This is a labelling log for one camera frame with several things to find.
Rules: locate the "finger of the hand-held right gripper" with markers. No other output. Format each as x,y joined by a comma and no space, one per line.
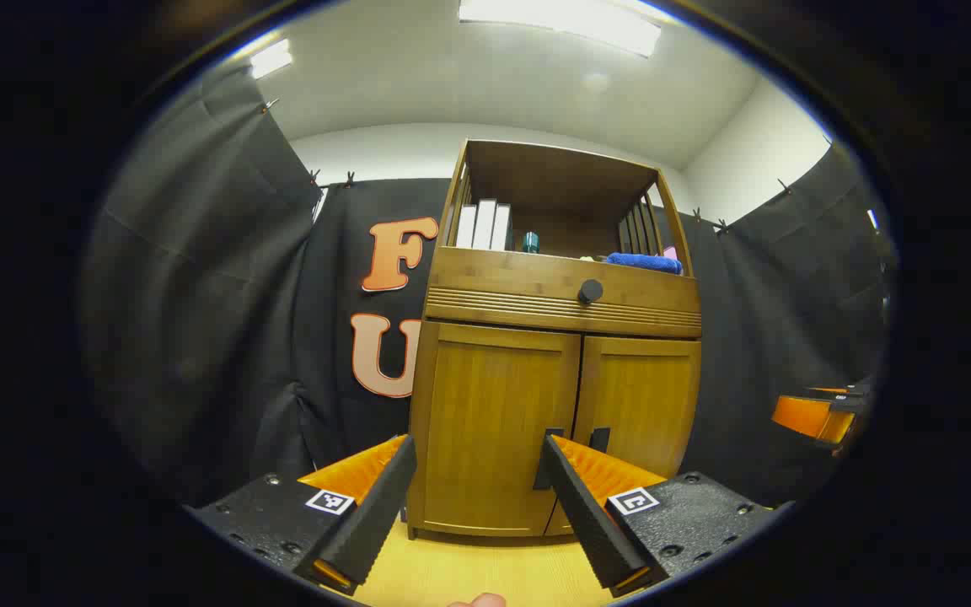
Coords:
848,391
806,417

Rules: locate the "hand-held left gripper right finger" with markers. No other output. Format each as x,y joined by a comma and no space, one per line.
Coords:
587,514

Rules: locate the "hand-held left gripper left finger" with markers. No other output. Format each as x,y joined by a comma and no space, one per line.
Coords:
376,514

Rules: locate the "wooden cabinet door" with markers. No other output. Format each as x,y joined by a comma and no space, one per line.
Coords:
646,405
485,421

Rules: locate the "wooden double-door shoe cabinet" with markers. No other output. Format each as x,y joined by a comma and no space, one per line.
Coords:
553,169

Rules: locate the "wooden cabinet drawer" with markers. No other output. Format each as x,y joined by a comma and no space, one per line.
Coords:
502,282

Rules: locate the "black round drawer knob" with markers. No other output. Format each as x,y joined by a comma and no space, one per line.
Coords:
590,292

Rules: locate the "blue towel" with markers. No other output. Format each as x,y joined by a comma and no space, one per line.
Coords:
644,263

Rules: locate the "black backdrop cloth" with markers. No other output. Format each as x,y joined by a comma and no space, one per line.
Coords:
224,337

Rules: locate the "teal cup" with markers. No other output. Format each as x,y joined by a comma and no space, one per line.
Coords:
531,243

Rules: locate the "white book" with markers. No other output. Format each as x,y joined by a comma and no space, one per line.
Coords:
485,224
501,228
466,228

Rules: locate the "large ceiling light panel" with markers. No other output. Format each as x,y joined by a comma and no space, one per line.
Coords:
561,21

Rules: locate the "small ceiling light panel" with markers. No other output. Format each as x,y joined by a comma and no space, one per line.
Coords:
271,59

